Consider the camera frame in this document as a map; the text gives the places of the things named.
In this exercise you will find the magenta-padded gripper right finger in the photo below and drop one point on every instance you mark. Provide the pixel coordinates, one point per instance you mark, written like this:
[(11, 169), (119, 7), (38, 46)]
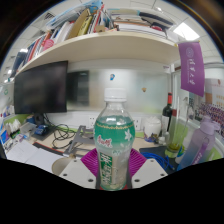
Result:
[(150, 171)]

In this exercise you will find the white wall power outlet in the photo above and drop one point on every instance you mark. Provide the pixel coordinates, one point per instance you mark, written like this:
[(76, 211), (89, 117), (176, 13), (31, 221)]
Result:
[(92, 121), (138, 123)]

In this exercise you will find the black computer monitor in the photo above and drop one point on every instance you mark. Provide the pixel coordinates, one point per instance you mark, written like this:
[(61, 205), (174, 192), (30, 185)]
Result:
[(40, 88)]

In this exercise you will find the small blue box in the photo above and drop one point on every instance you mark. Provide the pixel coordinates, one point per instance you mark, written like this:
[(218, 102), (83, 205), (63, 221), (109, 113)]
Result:
[(40, 130)]

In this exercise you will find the clear plastic box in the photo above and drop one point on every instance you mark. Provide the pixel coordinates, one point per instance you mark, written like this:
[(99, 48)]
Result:
[(27, 128)]

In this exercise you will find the small blue sticker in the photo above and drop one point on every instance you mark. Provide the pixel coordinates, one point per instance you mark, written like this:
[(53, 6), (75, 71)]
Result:
[(112, 77)]

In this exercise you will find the dark wine bottle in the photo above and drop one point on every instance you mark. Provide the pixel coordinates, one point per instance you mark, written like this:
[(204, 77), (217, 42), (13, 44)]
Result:
[(167, 116)]

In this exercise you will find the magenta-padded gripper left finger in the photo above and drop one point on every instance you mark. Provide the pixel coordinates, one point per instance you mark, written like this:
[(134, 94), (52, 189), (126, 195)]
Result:
[(76, 173)]

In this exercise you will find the wall shelf with books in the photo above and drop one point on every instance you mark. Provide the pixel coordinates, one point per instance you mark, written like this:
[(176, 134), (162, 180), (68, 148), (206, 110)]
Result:
[(110, 45)]

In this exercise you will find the green translucent cup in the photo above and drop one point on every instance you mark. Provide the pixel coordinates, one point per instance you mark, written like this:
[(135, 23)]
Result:
[(175, 141)]

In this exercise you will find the purple hanging banner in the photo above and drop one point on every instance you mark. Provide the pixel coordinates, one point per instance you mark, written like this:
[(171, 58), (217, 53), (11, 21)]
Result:
[(191, 68)]

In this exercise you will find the green-labelled clear drink bottle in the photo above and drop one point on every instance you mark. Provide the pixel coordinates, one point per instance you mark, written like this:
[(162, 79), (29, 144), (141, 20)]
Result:
[(114, 140)]

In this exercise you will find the white ceramic jar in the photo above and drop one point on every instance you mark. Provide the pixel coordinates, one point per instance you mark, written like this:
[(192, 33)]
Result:
[(152, 128)]

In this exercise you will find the grey metal laptop stand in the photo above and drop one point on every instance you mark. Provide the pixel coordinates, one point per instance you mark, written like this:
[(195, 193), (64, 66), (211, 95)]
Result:
[(81, 136)]

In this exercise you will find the group photo poster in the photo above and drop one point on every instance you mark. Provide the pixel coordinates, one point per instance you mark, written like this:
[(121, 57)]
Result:
[(213, 106)]

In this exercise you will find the translucent purple water bottle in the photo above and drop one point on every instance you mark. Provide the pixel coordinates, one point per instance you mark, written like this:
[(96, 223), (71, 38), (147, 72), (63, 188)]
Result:
[(200, 146)]

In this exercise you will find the black desk mat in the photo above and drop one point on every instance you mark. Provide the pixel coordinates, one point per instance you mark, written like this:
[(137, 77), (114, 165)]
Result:
[(150, 150)]

